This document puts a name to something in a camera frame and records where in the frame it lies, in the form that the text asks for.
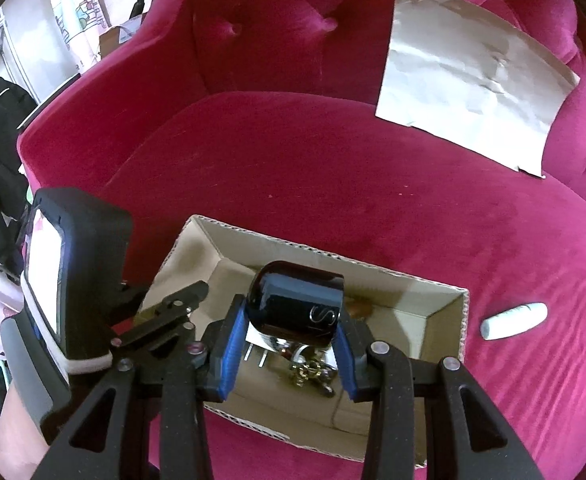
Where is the white plastic tube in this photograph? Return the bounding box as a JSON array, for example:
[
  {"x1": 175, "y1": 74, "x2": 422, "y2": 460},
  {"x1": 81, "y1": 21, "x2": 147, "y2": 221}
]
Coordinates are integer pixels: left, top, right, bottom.
[{"x1": 480, "y1": 302, "x2": 547, "y2": 339}]

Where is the large white charger plug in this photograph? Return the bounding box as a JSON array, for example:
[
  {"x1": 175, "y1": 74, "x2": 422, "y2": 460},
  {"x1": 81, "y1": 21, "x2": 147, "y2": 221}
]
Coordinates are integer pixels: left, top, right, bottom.
[{"x1": 243, "y1": 327, "x2": 274, "y2": 367}]

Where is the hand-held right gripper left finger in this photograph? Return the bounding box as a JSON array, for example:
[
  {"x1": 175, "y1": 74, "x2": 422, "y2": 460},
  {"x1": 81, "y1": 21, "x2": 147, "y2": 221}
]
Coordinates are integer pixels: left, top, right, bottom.
[{"x1": 33, "y1": 305, "x2": 248, "y2": 480}]

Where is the cartoon print curtain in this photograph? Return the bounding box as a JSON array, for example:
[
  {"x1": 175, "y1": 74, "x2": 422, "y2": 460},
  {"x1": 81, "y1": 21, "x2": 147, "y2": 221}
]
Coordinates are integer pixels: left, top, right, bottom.
[{"x1": 48, "y1": 0, "x2": 111, "y2": 76}]

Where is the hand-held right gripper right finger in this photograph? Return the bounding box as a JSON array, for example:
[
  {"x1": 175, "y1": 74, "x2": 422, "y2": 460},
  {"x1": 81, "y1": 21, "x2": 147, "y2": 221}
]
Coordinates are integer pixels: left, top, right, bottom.
[{"x1": 335, "y1": 317, "x2": 548, "y2": 480}]

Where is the person's left forearm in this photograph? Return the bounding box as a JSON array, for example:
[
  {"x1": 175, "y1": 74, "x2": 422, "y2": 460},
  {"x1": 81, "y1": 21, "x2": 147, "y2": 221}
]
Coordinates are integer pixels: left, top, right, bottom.
[{"x1": 0, "y1": 385, "x2": 48, "y2": 480}]

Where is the black glossy bottle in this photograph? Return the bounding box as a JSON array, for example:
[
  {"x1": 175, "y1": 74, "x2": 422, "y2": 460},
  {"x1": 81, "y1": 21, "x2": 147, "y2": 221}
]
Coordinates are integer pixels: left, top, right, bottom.
[{"x1": 247, "y1": 260, "x2": 346, "y2": 351}]

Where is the key chain with blue tag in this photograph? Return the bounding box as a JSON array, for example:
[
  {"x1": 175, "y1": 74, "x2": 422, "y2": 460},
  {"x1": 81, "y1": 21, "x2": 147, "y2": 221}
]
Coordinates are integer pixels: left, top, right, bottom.
[{"x1": 280, "y1": 345, "x2": 338, "y2": 398}]

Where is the small brown cardboard box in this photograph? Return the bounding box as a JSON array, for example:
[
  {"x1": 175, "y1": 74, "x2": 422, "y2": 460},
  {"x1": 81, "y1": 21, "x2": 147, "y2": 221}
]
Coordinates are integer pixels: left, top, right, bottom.
[{"x1": 98, "y1": 20, "x2": 146, "y2": 61}]

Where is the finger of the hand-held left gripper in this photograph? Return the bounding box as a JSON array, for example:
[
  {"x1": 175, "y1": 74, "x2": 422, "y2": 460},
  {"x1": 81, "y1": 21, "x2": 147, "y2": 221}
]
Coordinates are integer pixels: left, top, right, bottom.
[
  {"x1": 110, "y1": 310, "x2": 196, "y2": 356},
  {"x1": 150, "y1": 281, "x2": 210, "y2": 319}
]

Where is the creased white paper sheet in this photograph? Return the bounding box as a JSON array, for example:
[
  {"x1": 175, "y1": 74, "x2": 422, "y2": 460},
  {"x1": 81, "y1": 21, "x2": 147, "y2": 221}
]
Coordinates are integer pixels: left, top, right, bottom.
[{"x1": 375, "y1": 0, "x2": 581, "y2": 179}]

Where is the brown lipstick tube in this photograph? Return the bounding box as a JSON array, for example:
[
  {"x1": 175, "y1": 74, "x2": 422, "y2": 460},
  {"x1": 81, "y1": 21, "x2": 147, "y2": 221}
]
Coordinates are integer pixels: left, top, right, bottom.
[{"x1": 343, "y1": 295, "x2": 374, "y2": 318}]

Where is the red velvet tufted armchair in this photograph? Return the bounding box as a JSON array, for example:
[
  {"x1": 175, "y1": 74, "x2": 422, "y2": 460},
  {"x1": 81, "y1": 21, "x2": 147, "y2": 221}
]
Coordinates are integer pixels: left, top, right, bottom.
[{"x1": 15, "y1": 0, "x2": 586, "y2": 480}]

